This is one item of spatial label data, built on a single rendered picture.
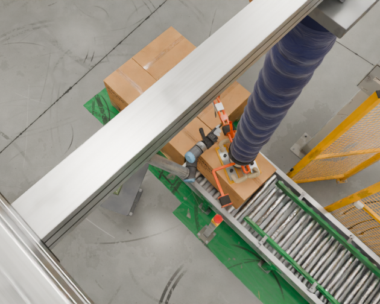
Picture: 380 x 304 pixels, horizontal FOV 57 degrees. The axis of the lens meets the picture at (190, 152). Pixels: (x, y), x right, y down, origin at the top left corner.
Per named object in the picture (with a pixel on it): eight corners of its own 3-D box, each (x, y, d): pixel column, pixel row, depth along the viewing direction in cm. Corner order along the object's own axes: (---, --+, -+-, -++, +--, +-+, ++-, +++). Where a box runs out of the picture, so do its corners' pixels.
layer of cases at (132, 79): (244, 111, 404) (251, 93, 366) (183, 169, 377) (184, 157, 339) (171, 47, 428) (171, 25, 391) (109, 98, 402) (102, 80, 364)
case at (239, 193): (265, 181, 334) (277, 169, 296) (236, 210, 324) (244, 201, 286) (221, 138, 347) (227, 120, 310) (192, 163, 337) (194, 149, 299)
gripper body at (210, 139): (218, 140, 279) (207, 150, 276) (210, 133, 281) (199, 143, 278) (219, 137, 272) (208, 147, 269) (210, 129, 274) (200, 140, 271)
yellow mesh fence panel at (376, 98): (344, 174, 398) (512, 72, 200) (347, 182, 395) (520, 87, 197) (270, 183, 391) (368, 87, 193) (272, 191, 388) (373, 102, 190)
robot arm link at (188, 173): (135, 156, 227) (198, 183, 275) (138, 138, 231) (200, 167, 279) (123, 158, 234) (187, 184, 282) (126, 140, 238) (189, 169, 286)
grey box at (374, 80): (380, 98, 264) (405, 77, 236) (376, 102, 262) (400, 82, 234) (359, 82, 268) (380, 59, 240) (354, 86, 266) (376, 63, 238)
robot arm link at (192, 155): (183, 157, 275) (183, 153, 265) (194, 146, 278) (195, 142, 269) (192, 165, 273) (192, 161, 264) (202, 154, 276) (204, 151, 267)
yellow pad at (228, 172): (240, 180, 292) (242, 179, 287) (229, 184, 290) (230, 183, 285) (225, 145, 302) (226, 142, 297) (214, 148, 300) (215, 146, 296)
